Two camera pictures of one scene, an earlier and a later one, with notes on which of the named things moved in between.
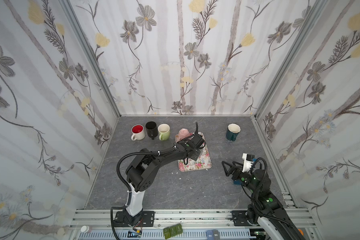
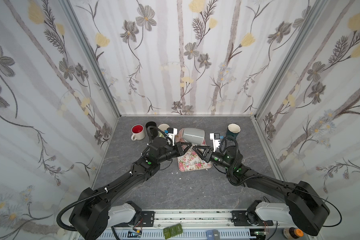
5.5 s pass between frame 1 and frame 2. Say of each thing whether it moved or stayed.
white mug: stayed
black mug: stayed
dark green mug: stayed
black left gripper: moved
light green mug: stayed
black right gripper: moved
